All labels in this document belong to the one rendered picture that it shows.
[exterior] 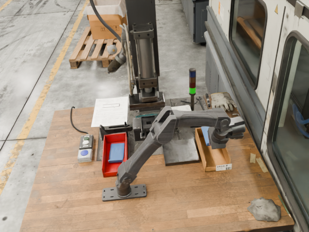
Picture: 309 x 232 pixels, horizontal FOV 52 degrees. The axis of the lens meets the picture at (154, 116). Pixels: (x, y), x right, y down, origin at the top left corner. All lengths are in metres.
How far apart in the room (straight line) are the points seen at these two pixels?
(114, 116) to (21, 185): 1.35
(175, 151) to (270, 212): 0.53
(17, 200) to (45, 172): 1.25
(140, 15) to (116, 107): 0.73
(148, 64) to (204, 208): 0.69
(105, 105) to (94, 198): 0.73
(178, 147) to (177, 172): 0.16
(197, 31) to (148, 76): 3.27
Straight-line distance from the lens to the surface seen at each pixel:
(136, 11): 1.48
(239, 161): 1.62
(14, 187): 3.04
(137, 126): 1.70
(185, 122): 1.25
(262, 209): 1.43
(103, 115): 1.96
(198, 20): 4.69
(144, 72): 1.51
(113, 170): 1.59
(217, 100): 1.99
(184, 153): 1.62
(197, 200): 1.45
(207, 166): 1.58
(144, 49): 1.46
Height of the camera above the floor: 2.03
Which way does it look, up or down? 37 degrees down
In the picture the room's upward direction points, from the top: 5 degrees counter-clockwise
